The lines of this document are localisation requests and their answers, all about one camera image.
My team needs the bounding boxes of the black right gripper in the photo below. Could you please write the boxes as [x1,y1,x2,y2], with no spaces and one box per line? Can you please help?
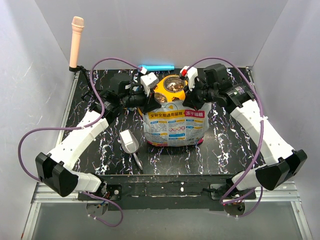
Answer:
[183,78,218,111]

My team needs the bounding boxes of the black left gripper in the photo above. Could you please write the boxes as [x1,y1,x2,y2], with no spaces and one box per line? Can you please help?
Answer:
[120,83,161,115]

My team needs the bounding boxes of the pink white pet food bag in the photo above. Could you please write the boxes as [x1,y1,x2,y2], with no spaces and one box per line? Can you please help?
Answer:
[141,101,212,147]

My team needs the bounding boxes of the silver metal scoop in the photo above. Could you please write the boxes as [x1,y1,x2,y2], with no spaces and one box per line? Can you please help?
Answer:
[119,129,143,171]

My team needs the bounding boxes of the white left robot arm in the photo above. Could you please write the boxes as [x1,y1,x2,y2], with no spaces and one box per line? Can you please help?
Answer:
[35,90,155,200]

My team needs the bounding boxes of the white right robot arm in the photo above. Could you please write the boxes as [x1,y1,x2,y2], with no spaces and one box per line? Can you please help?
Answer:
[184,84,307,199]

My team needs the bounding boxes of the yellow double pet bowl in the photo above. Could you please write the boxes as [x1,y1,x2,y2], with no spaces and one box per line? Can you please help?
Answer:
[141,74,188,114]

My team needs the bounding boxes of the cyan flashlight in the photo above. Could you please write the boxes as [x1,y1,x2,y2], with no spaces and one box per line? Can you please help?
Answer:
[138,65,175,72]

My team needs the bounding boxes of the pink microphone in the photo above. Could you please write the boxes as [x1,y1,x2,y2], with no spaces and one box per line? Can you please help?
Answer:
[69,16,85,72]

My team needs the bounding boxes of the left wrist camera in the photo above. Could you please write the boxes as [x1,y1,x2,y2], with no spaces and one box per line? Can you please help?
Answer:
[109,71,159,97]

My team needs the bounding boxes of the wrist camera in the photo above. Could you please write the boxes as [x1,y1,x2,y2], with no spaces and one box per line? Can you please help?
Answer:
[109,71,159,97]
[179,63,233,92]

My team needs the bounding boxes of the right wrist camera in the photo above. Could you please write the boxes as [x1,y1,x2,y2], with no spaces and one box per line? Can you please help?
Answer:
[179,63,233,92]

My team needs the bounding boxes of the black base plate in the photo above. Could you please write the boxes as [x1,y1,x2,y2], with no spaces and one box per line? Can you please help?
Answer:
[74,173,263,212]

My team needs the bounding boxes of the aluminium frame rail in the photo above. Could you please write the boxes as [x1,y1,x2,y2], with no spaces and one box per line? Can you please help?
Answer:
[21,73,77,240]

